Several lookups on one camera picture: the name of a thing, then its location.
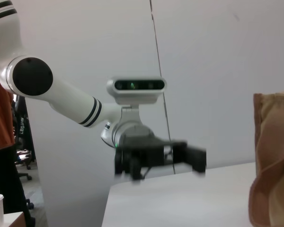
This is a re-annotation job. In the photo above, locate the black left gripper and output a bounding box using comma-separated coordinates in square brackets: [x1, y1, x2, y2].
[115, 135, 207, 181]

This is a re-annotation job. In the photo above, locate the khaki canvas food bag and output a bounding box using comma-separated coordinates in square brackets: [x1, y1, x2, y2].
[248, 88, 284, 227]

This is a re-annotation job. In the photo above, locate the white side table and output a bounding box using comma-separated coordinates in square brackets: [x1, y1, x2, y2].
[0, 211, 27, 227]

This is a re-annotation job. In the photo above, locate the person in orange shirt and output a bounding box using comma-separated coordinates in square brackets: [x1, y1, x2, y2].
[0, 55, 36, 227]

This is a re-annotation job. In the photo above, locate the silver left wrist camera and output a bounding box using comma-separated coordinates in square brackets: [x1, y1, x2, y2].
[106, 76, 168, 124]

